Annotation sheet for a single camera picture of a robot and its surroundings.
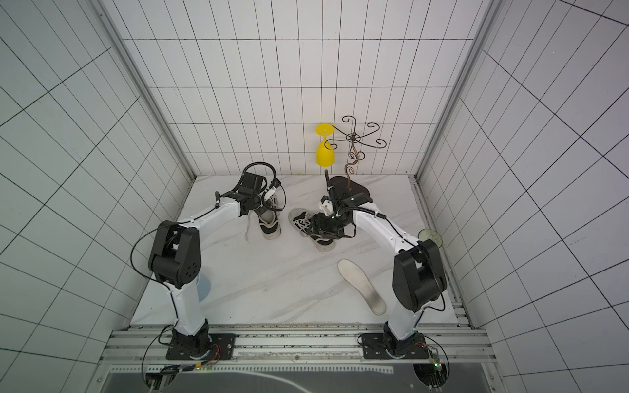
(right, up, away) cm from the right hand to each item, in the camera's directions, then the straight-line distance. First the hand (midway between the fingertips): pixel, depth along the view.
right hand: (316, 227), depth 85 cm
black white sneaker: (-19, 0, +8) cm, 20 cm away
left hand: (-24, +9, +13) cm, 29 cm away
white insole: (+16, -20, +1) cm, 26 cm away
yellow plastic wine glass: (+4, +29, +13) cm, 32 cm away
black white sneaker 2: (-7, +2, +15) cm, 16 cm away
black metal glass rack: (+15, +34, +5) cm, 37 cm away
